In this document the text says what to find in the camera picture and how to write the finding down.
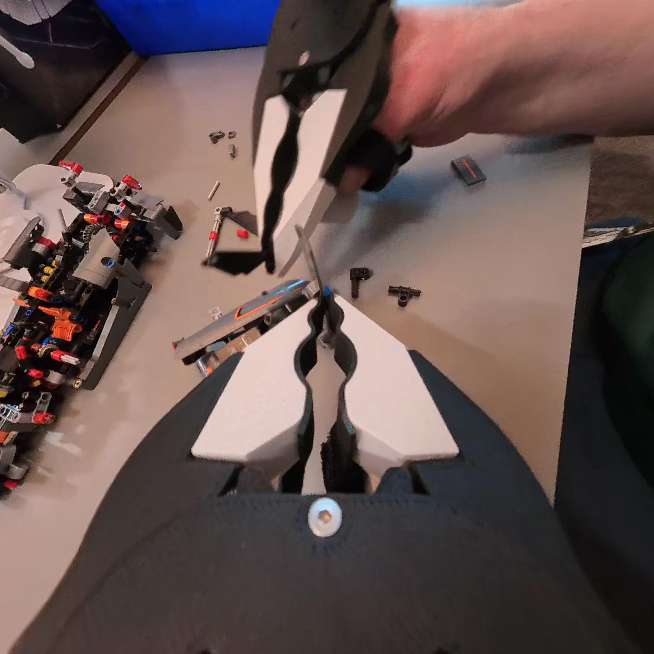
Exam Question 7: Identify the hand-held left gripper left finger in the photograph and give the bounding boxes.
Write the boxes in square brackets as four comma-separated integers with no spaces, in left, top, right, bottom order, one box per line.
[191,299,324,494]

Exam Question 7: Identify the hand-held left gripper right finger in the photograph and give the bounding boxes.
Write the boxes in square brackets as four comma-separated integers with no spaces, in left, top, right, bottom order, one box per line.
[321,296,459,494]

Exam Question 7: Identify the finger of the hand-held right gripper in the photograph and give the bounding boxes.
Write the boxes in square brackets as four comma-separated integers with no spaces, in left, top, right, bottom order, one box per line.
[253,97,302,274]
[273,89,359,278]

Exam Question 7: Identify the grey orange-striped lego panel assembly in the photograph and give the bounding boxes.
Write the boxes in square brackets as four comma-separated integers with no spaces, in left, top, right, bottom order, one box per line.
[173,278,328,378]

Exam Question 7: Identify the large lego car model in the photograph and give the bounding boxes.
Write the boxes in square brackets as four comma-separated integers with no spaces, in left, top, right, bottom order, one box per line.
[0,161,184,494]

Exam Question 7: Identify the printed lego set box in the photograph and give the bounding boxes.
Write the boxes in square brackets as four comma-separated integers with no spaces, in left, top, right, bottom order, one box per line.
[0,0,134,144]

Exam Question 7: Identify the person's right hand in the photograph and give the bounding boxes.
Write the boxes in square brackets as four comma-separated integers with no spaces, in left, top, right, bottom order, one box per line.
[340,2,512,195]

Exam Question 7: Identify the grey axle black panel assembly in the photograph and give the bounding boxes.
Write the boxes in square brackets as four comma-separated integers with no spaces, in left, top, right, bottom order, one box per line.
[204,206,259,259]

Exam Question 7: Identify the blue plastic bin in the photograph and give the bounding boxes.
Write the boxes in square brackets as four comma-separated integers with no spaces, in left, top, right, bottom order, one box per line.
[94,0,282,57]

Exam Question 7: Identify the grey tile with orange stripe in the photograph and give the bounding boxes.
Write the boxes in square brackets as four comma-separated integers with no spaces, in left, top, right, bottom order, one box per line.
[451,155,486,186]

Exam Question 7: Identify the person's green shirt torso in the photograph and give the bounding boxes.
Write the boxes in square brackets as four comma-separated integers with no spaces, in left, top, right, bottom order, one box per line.
[554,220,654,654]

